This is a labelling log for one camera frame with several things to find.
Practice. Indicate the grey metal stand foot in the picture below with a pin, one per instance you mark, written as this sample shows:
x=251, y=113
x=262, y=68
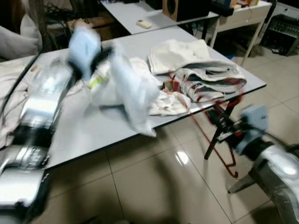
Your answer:
x=240, y=185

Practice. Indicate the grey work table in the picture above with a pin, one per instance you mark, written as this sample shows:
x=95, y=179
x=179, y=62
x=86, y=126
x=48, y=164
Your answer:
x=93, y=126

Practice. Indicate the cream folded garment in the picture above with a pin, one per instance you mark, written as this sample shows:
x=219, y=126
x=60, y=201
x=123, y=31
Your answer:
x=177, y=53

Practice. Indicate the white t-shirt with green patch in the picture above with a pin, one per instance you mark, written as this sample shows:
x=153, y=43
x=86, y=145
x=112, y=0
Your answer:
x=131, y=93

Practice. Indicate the white crumpled garment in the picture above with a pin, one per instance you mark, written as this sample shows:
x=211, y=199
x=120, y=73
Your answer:
x=173, y=105

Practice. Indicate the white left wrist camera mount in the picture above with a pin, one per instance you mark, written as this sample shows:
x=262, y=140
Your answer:
x=84, y=49

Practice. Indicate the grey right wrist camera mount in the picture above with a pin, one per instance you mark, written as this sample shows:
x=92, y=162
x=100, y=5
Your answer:
x=254, y=119

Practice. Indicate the black audio mixer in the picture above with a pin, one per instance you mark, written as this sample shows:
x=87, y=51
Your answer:
x=280, y=32

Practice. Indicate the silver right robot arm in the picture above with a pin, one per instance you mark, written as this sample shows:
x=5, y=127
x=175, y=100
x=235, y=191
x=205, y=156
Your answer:
x=275, y=172

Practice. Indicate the grey cushion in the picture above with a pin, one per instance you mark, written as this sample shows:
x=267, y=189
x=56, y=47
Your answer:
x=18, y=42

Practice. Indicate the grey side table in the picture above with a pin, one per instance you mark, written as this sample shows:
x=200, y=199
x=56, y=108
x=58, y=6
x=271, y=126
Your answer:
x=131, y=11

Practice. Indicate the wooden black loudspeaker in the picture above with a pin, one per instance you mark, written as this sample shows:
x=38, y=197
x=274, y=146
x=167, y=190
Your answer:
x=187, y=9

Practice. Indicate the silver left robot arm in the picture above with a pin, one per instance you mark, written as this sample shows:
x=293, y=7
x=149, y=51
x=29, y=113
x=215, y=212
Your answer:
x=42, y=102

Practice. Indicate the red plastic hanger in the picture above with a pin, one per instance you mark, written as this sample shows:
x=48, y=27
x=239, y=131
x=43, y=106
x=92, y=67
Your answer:
x=232, y=171

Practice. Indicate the white remote control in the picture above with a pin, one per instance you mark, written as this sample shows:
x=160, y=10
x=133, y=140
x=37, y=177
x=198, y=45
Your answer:
x=144, y=24

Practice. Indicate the white cloth with red stripes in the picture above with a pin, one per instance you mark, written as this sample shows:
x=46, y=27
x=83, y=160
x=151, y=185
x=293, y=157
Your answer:
x=11, y=88

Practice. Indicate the white desk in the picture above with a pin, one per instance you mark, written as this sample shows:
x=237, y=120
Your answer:
x=243, y=16

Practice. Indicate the brown cardboard box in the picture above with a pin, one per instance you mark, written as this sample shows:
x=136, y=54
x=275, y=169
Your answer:
x=100, y=30

